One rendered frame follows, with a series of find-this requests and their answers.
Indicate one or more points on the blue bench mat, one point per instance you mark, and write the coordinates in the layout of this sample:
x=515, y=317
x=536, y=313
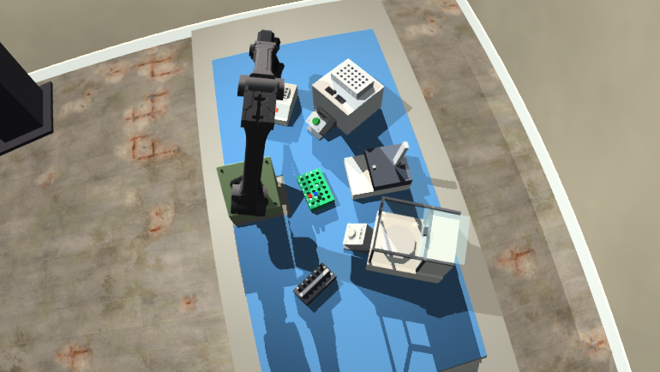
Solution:
x=364, y=321

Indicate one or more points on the green tube rack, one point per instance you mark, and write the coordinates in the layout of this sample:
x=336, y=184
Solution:
x=307, y=185

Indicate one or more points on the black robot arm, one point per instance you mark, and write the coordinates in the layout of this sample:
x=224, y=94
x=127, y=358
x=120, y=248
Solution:
x=261, y=90

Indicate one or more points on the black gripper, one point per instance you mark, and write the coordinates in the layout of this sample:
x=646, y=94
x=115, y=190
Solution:
x=278, y=73

